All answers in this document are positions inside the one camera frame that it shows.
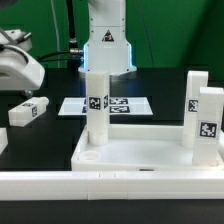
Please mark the white left fence block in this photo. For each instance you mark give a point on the white left fence block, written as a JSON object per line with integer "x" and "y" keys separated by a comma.
{"x": 3, "y": 139}

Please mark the fiducial marker sheet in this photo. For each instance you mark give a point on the fiducial marker sheet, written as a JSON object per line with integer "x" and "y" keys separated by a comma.
{"x": 117, "y": 106}

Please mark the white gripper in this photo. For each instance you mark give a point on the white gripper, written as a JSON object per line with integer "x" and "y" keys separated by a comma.
{"x": 18, "y": 74}

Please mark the white desk top tray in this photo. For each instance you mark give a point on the white desk top tray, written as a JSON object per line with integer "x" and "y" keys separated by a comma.
{"x": 139, "y": 148}

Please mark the white front fence bar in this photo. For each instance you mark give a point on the white front fence bar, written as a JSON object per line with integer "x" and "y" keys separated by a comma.
{"x": 122, "y": 185}

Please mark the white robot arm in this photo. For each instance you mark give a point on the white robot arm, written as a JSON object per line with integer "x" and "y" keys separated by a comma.
{"x": 106, "y": 49}

